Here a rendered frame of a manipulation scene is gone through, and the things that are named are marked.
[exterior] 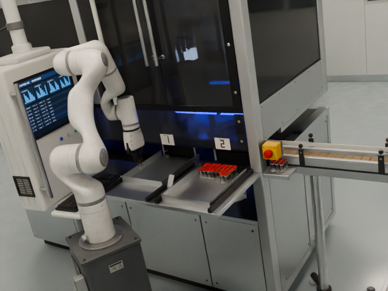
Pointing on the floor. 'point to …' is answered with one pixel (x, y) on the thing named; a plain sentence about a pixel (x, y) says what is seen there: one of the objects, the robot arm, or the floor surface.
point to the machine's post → (255, 138)
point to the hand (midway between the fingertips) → (138, 157)
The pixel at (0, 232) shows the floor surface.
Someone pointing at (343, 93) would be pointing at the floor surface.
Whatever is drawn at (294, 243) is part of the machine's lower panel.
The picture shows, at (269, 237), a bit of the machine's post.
